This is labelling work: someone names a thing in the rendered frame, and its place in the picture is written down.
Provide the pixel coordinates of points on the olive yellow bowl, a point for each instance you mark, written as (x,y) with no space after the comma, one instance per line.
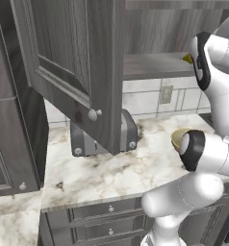
(176,137)

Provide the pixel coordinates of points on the grey wood cabinet door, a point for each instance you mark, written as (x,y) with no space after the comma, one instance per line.
(100,64)

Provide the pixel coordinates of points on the round silver door knob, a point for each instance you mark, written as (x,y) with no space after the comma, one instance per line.
(94,114)

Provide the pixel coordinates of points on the small silver drawer knob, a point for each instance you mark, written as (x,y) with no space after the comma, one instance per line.
(111,209)
(111,231)

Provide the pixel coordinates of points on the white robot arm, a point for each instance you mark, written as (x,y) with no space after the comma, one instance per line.
(216,150)

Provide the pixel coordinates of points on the grey wood wall cabinet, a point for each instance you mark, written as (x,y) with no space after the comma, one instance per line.
(164,32)

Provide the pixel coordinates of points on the tall grey wood cabinet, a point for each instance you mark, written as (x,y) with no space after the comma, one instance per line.
(7,128)

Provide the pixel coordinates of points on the grey toaster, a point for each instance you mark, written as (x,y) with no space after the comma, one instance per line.
(129,131)

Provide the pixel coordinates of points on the grey drawer front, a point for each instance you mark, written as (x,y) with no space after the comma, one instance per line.
(94,209)
(94,232)

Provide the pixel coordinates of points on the silver tall cabinet knob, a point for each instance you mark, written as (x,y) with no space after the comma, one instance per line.
(22,186)

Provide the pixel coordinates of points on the grey wall outlet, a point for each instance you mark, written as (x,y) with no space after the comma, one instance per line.
(166,94)

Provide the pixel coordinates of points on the yellow-green pear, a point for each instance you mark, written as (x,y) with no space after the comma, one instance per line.
(187,58)

